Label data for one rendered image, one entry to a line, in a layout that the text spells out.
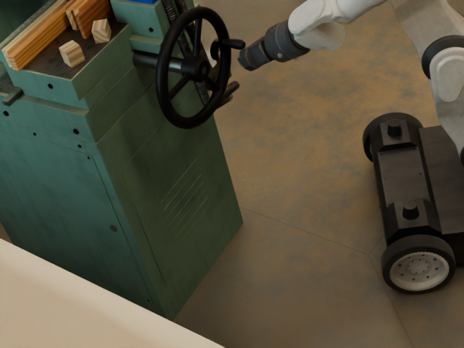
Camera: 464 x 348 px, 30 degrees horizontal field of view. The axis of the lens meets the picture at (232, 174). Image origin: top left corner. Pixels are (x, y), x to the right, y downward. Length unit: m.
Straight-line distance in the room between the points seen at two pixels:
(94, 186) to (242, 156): 0.91
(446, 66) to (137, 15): 0.77
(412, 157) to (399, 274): 0.38
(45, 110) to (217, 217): 0.74
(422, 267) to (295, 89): 1.07
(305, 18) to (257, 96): 1.41
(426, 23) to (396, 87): 1.03
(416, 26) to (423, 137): 0.61
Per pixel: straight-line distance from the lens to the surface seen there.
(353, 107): 3.14
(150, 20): 2.06
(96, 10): 2.13
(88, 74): 2.03
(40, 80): 2.07
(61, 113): 2.10
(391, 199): 2.51
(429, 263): 2.45
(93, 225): 2.38
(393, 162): 2.62
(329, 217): 2.75
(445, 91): 2.26
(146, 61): 2.12
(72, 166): 2.23
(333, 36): 1.93
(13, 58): 2.07
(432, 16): 2.19
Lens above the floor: 1.96
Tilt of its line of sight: 41 degrees down
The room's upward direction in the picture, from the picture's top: 15 degrees counter-clockwise
